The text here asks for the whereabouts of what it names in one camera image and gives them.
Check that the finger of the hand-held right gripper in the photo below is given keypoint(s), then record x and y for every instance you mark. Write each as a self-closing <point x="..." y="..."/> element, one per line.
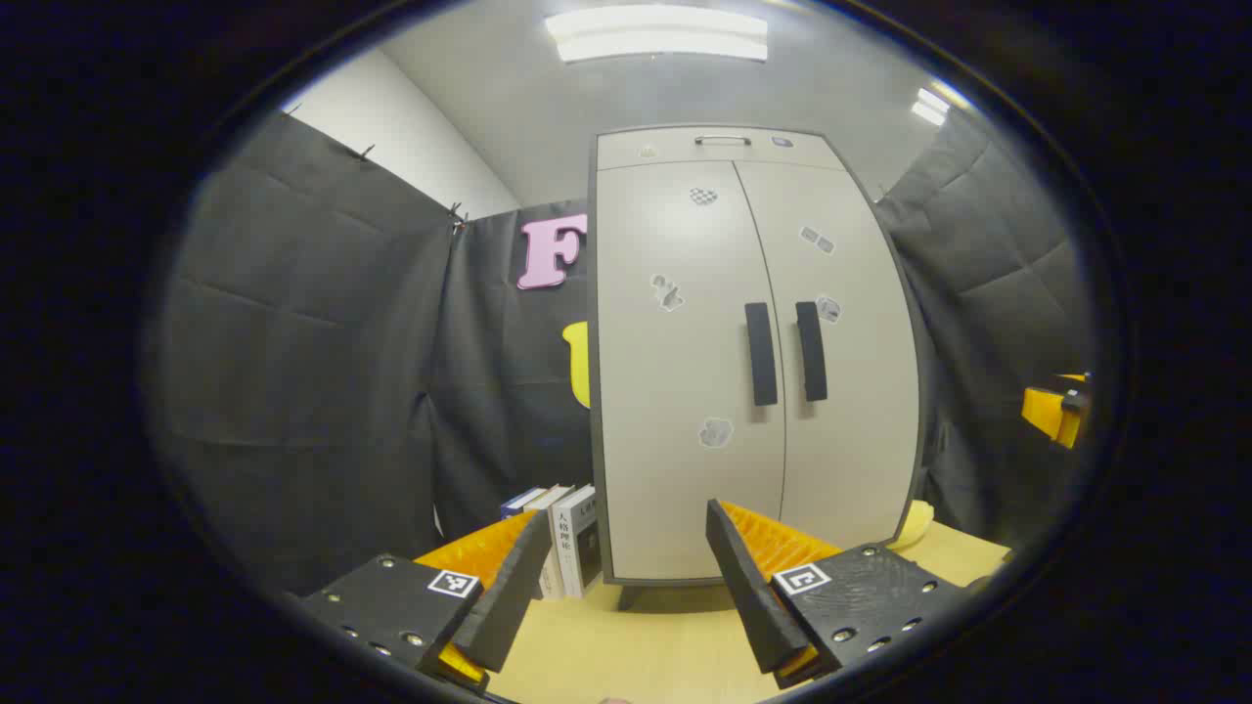
<point x="1047" y="411"/>

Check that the large ceiling light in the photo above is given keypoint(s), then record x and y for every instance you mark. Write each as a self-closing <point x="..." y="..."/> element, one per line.
<point x="655" y="34"/>

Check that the grey cabinet drawer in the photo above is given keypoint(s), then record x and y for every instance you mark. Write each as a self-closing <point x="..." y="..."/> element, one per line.
<point x="665" y="149"/>

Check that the small ceiling light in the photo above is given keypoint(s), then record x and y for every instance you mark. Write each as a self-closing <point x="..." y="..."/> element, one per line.
<point x="931" y="106"/>

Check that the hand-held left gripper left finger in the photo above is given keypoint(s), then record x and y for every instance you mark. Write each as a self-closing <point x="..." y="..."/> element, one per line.
<point x="509" y="606"/>

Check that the grey shoe cabinet door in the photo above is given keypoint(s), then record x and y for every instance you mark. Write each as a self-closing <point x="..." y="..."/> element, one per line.
<point x="675" y="372"/>
<point x="861" y="391"/>

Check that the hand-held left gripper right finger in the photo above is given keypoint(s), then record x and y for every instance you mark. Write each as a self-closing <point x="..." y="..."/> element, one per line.
<point x="753" y="596"/>

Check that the white and grey book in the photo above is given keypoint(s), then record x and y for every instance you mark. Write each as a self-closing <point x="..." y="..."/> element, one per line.
<point x="585" y="548"/>

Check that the grey double-door shoe cabinet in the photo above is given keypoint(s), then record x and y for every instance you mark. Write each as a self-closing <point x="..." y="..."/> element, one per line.
<point x="593" y="391"/>

